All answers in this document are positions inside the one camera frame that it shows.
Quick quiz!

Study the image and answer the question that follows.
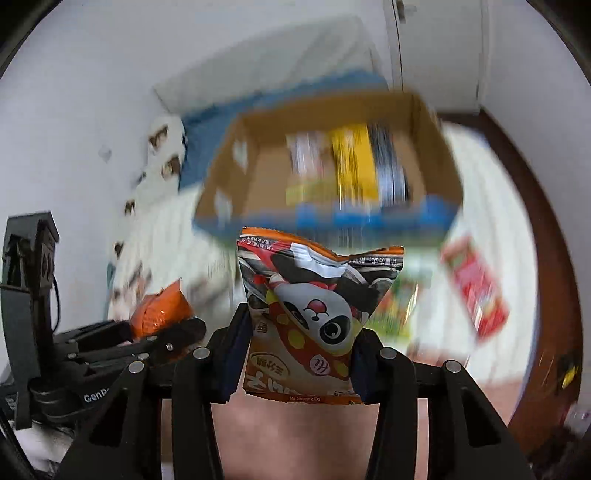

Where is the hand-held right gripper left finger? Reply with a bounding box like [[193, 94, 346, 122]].
[[53, 302, 252, 480]]

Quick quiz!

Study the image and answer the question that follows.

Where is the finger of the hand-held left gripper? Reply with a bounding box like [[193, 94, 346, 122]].
[[54, 320, 136, 354], [75, 316, 208, 369]]

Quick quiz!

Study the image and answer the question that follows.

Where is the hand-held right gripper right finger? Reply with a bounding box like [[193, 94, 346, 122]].
[[348, 330, 536, 480]]

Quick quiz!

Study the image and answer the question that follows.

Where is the plain orange snack packet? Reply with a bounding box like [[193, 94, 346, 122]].
[[129, 278, 195, 341]]

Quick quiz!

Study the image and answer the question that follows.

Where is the orange panda snack packet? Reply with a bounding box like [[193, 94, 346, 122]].
[[236, 226, 406, 406]]

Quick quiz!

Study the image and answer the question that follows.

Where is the red snack packet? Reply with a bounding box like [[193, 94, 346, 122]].
[[441, 234, 511, 344]]

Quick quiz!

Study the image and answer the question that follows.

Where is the cardboard box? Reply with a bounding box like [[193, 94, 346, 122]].
[[193, 90, 465, 245]]

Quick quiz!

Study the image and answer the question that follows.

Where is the green snack packet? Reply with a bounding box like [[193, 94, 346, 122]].
[[373, 276, 420, 341]]

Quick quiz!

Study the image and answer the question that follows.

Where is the white cloth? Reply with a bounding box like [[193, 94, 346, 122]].
[[17, 414, 77, 477]]

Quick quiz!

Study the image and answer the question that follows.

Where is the bear pattern pillow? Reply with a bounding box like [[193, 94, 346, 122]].
[[108, 114, 189, 320]]

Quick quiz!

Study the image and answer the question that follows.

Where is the blue bed sheet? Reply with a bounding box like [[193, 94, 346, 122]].
[[179, 69, 389, 191]]

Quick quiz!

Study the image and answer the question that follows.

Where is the yellow snack box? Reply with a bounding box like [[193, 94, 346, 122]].
[[329, 124, 380, 205]]

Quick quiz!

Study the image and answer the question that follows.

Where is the dark striped snack packet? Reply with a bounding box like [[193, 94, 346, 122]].
[[369, 121, 411, 204]]

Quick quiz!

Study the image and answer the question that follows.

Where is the white snack packet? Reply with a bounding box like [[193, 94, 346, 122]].
[[285, 130, 334, 185]]

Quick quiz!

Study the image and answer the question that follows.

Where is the white pillow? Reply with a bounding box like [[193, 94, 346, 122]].
[[154, 15, 385, 117]]

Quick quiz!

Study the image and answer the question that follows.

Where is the white door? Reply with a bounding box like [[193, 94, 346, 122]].
[[382, 0, 491, 115]]

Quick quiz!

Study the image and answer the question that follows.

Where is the black cable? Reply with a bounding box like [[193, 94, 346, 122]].
[[50, 271, 62, 334]]

